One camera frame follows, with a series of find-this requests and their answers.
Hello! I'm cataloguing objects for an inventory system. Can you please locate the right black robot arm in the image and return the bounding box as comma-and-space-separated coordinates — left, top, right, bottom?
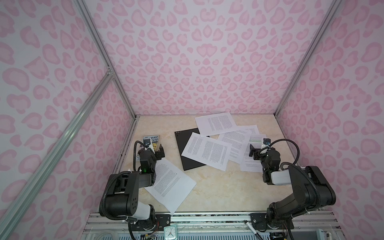
249, 138, 337, 233

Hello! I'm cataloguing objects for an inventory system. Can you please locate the white printed sheet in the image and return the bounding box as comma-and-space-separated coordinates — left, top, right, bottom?
195, 112, 239, 136
182, 133, 231, 172
145, 159, 196, 214
218, 125, 260, 164

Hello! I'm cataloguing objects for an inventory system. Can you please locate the small white desk clock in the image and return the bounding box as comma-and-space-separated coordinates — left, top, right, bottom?
164, 225, 178, 240

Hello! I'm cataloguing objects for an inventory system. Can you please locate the white printed sheet back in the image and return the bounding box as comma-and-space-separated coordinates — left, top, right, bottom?
195, 112, 239, 136

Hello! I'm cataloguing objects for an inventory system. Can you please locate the aluminium diagonal frame bar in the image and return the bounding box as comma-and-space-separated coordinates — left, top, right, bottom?
1, 72, 114, 240

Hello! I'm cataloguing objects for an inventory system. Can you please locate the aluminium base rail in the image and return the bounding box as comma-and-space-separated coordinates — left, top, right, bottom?
81, 211, 346, 240

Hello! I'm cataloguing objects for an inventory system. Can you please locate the black file folder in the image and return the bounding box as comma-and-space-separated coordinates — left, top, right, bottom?
174, 127, 211, 172

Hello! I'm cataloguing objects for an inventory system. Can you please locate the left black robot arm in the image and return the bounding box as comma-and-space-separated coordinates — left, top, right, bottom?
99, 141, 165, 231

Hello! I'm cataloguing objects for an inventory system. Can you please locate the white sheet green header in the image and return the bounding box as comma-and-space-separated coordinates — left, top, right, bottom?
240, 135, 266, 173

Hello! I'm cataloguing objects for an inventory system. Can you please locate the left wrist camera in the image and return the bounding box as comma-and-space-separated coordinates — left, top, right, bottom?
143, 138, 153, 148

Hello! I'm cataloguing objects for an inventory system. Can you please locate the colourful paperback book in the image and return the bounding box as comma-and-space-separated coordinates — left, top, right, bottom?
135, 135, 160, 162

